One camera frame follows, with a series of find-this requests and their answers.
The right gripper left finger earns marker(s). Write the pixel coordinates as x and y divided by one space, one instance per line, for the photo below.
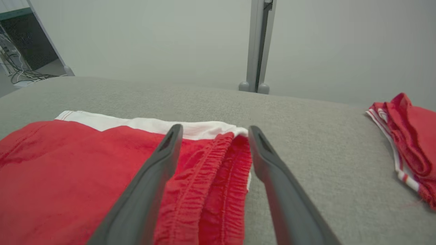
136 204

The dark speckled cabinet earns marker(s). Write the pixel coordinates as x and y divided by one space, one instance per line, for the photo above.
30 41

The red shorts white side stripe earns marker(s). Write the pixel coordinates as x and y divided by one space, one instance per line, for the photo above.
68 177

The grey partition post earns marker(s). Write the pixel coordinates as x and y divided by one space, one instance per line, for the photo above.
255 34

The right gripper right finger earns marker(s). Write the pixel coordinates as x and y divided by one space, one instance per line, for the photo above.
293 204

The red and white jersey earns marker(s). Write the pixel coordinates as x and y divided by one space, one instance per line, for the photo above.
419 136

